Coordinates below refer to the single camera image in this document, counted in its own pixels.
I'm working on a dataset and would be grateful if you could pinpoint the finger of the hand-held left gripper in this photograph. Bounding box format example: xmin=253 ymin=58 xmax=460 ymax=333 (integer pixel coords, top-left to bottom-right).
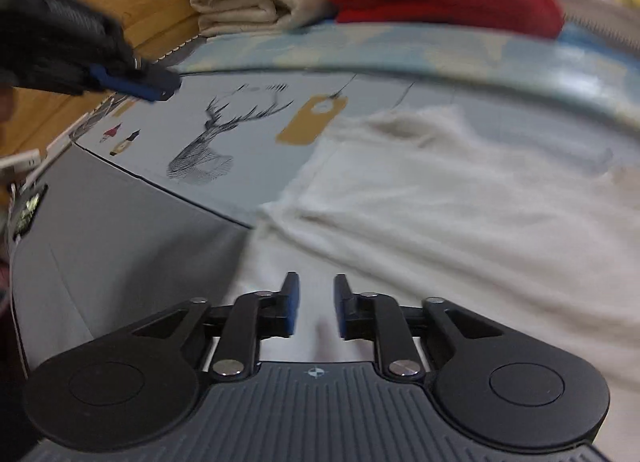
xmin=89 ymin=64 xmax=182 ymax=103

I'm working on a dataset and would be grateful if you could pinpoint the printed bed sheet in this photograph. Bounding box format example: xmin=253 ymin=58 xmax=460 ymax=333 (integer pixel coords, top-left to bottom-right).
xmin=70 ymin=69 xmax=640 ymax=229

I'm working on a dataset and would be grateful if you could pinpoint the white plastic object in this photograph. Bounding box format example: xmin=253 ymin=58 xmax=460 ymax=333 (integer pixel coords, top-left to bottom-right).
xmin=0 ymin=149 xmax=42 ymax=174

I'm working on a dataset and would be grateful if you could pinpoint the wooden bed frame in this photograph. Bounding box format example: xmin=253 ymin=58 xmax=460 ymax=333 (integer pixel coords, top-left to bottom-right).
xmin=0 ymin=0 xmax=217 ymax=163

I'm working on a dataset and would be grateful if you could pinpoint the black tag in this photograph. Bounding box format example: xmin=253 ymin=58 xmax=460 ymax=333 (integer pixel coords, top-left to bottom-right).
xmin=11 ymin=183 xmax=50 ymax=243

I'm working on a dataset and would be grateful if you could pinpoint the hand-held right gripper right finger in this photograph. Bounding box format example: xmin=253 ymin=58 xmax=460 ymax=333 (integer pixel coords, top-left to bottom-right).
xmin=333 ymin=273 xmax=505 ymax=383

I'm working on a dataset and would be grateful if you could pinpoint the white towel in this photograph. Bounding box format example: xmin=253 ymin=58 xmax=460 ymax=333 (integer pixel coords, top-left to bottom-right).
xmin=232 ymin=106 xmax=640 ymax=424

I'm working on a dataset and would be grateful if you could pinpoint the white windowsill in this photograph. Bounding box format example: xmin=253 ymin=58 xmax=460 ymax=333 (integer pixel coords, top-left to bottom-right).
xmin=552 ymin=0 xmax=640 ymax=50

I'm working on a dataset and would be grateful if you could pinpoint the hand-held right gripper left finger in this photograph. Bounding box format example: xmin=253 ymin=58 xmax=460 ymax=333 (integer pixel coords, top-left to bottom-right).
xmin=131 ymin=271 xmax=302 ymax=384

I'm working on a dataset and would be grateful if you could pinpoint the light blue quilt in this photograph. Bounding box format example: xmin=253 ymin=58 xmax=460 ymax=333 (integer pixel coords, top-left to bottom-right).
xmin=175 ymin=20 xmax=640 ymax=143

